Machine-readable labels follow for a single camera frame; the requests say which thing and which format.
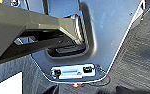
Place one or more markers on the white box with blue middle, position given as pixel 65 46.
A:
pixel 71 71

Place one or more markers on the grey robot torso limb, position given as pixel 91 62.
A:
pixel 17 23

